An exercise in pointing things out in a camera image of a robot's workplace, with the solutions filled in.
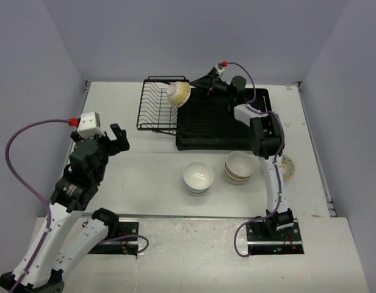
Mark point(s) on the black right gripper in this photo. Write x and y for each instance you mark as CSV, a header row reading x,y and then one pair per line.
x,y
206,85

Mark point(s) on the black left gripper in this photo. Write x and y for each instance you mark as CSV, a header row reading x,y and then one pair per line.
x,y
122,142

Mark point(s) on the yellow dotted white bowl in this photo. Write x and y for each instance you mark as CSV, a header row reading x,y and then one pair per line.
x,y
178,93

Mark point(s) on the beige bowl back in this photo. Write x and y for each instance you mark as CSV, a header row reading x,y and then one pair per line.
x,y
239,164

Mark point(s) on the beige bowl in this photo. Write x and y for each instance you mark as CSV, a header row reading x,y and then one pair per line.
x,y
239,164
237,182
228,174

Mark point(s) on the light blue bowl back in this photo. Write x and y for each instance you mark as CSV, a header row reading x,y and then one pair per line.
x,y
198,171

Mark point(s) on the light blue bowl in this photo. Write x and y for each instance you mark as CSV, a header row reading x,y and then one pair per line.
x,y
197,185
198,171
196,192

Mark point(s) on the beige bowl front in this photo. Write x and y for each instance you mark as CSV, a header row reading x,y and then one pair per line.
x,y
237,182

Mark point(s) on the light blue bowl front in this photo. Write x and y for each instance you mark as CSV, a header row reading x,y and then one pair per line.
x,y
196,192

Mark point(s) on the floral orange green bowl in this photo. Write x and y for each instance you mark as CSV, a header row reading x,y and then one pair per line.
x,y
288,167

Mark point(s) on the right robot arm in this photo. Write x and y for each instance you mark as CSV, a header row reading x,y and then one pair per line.
x,y
266,136

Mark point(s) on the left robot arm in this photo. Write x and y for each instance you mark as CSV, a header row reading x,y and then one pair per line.
x,y
48,262

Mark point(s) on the black drain tray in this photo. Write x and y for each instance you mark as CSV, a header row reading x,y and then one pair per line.
x,y
211,126

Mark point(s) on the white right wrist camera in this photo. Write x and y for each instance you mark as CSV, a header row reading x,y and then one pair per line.
x,y
220,68

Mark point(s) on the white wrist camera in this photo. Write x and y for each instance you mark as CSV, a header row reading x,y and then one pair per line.
x,y
90,125
220,68

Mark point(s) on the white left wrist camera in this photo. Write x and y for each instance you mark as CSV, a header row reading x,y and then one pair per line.
x,y
90,125

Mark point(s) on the black wire dish rack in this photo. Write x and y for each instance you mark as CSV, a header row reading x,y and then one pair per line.
x,y
155,113

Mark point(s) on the aluminium table edge rail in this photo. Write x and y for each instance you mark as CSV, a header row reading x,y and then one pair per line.
x,y
85,93

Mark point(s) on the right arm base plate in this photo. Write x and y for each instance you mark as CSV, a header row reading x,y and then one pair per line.
x,y
283,242

